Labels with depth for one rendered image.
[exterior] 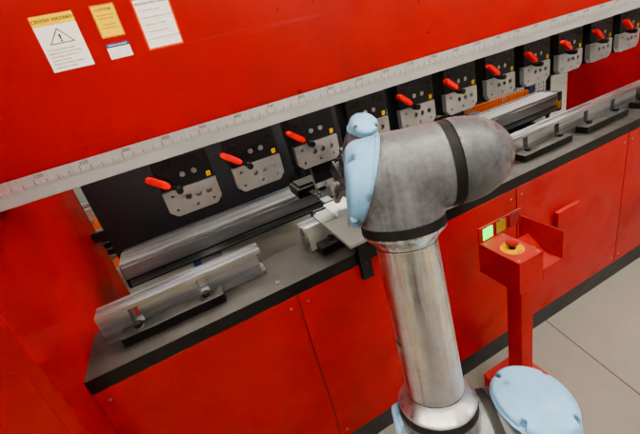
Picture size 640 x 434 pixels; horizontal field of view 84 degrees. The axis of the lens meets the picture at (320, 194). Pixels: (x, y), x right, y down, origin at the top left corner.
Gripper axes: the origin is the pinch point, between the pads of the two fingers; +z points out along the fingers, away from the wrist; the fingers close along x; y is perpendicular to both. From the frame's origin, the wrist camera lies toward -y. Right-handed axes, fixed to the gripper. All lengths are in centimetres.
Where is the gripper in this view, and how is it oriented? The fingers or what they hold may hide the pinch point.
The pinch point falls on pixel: (346, 199)
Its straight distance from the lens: 116.9
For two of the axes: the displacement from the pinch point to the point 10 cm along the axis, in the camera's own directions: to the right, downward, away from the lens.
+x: -8.8, 3.6, -3.1
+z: -0.9, 5.1, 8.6
